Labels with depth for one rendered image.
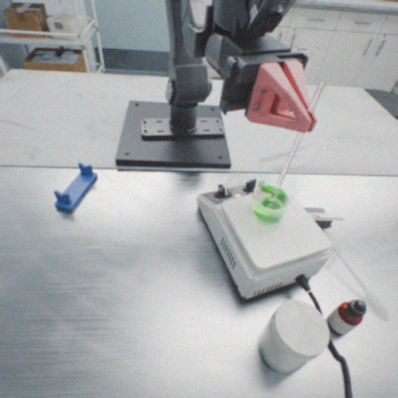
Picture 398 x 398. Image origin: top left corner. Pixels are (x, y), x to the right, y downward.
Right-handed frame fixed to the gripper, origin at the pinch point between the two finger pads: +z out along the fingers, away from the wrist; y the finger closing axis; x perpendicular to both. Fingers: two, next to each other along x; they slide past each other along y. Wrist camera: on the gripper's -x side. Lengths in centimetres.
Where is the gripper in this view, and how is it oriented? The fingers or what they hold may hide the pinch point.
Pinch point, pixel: (306, 122)
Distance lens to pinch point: 30.6
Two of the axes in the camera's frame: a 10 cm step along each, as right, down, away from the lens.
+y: 9.3, -2.2, 3.1
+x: -0.8, 6.8, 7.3
